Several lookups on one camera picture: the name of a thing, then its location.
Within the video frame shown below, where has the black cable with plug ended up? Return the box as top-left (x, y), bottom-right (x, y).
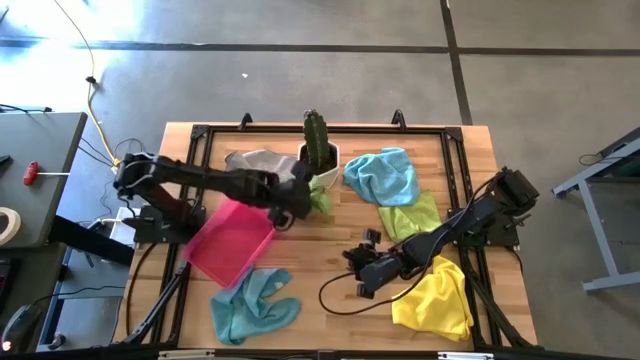
top-left (0, 103), bottom-right (53, 114)

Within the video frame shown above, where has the black aluminium table frame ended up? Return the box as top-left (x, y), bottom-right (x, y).
top-left (119, 109), bottom-right (539, 351)

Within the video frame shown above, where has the red-handled tool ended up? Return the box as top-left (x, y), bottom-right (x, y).
top-left (22, 160), bottom-right (71, 187)

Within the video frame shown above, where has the black computer mouse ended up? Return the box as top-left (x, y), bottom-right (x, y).
top-left (1, 303), bottom-right (44, 354)

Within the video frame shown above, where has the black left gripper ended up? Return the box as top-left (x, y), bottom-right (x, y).
top-left (269, 160), bottom-right (315, 232)

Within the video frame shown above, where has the yellow microfiber towel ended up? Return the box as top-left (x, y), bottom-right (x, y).
top-left (391, 254), bottom-right (475, 342)

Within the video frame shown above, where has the black support beam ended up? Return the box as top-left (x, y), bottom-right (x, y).
top-left (47, 214), bottom-right (136, 266)

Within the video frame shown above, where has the grey microfiber towel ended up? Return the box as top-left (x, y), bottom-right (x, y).
top-left (224, 148), bottom-right (301, 184)

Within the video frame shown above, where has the green microfiber towel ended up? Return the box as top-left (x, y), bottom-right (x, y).
top-left (378, 189), bottom-right (444, 245)
top-left (307, 174), bottom-right (334, 215)

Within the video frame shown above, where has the beige tape roll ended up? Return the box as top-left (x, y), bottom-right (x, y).
top-left (0, 207), bottom-right (22, 246)

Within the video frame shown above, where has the yellow floor cable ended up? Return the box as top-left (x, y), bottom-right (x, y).
top-left (52, 0), bottom-right (124, 169)

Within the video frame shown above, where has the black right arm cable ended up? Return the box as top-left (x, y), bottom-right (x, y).
top-left (318, 234), bottom-right (441, 316)

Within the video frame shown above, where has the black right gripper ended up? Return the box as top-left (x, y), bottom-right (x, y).
top-left (342, 228), bottom-right (406, 300)

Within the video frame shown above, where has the grey metal table frame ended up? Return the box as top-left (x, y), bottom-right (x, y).
top-left (552, 127), bottom-right (640, 294)

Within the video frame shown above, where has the pink plastic bin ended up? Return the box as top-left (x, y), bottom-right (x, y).
top-left (182, 198), bottom-right (276, 290)

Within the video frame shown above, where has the thin black floor cable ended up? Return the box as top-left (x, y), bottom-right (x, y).
top-left (578, 149), bottom-right (624, 167)

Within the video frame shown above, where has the light blue microfiber towel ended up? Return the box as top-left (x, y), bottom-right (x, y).
top-left (342, 147), bottom-right (421, 208)

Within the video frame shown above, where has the green cactus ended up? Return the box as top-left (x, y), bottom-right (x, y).
top-left (302, 108), bottom-right (332, 171)

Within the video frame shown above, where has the white box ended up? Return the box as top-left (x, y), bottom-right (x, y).
top-left (107, 206), bottom-right (139, 247)

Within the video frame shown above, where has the grey side table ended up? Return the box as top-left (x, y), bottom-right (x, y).
top-left (0, 112), bottom-right (89, 250)

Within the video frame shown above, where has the teal microfiber towel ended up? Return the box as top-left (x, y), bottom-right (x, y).
top-left (209, 267), bottom-right (302, 346)

